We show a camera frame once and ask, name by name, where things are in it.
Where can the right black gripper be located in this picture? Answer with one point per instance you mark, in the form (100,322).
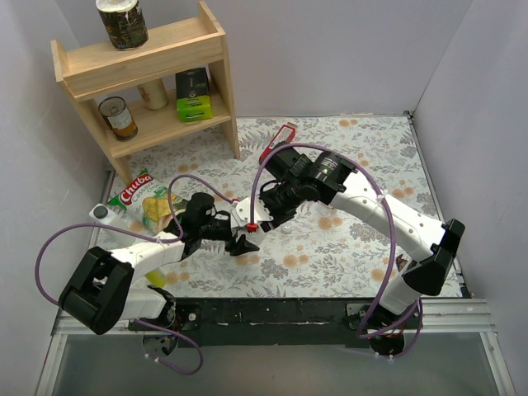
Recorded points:
(276,162)

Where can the tin can on lower shelf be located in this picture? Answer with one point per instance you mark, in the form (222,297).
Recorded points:
(117,116)

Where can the yellow bottle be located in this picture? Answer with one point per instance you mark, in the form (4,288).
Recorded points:
(157,278)

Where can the clear bottle with red label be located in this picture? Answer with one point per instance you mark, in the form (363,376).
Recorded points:
(325,211)

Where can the green Chuba chips bag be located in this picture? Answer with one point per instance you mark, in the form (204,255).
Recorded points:
(146,200)

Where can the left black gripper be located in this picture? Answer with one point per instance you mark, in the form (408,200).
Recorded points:
(230,236)

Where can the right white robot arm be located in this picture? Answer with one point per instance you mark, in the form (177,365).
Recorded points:
(336,181)

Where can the brown chocolate bar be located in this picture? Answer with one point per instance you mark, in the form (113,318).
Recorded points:
(401,262)

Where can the wooden shelf unit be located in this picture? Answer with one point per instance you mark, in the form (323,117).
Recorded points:
(96,70)

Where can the white bottle grey cap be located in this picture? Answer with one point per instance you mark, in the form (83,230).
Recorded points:
(104,216)

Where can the black and green box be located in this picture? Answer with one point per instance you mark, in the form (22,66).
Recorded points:
(193,99)

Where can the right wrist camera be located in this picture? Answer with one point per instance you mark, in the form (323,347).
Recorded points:
(258,215)

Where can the red rectangular box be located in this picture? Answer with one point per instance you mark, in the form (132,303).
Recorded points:
(285,134)

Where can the cream cylindrical container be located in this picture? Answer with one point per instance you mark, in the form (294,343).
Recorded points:
(153,94)

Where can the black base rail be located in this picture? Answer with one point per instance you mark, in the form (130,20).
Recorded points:
(215,322)

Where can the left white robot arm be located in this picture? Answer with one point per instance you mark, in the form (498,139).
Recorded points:
(98,293)

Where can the dark can on shelf top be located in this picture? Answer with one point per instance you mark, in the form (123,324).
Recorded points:
(124,23)

